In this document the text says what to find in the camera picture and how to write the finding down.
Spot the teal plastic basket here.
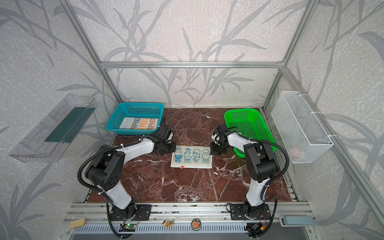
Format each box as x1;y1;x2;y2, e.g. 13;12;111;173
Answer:
106;103;164;136

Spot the small orange green trinket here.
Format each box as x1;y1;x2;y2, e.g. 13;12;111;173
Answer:
162;220;175;228

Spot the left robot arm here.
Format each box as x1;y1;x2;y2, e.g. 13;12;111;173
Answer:
77;126;176;211

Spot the wooden block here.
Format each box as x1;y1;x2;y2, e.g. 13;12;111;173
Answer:
70;218;87;229

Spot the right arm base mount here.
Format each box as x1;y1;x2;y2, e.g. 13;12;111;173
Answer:
229;202;272;221

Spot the left green circuit board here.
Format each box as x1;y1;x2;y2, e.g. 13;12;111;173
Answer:
118;223;138;233

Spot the green plastic basket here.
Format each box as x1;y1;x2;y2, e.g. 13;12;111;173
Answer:
224;109;275;143

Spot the clear acrylic wall shelf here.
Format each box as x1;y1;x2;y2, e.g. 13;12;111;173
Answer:
9;94;98;163

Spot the white wire mesh basket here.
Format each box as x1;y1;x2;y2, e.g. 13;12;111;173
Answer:
272;91;334;164

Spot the teal patterned towel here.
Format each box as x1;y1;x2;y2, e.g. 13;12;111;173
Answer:
171;146;213;169

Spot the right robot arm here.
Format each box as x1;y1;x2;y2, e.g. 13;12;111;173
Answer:
210;125;290;216

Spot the pink object in wire basket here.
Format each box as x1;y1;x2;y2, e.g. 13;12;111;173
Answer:
289;147;304;159

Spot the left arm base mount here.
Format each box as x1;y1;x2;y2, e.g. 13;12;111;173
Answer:
110;204;152;221

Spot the round orange sticker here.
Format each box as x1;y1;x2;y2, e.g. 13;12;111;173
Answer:
191;218;202;231

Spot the rabbit lettered towel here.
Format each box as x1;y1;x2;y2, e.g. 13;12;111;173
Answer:
119;117;159;135

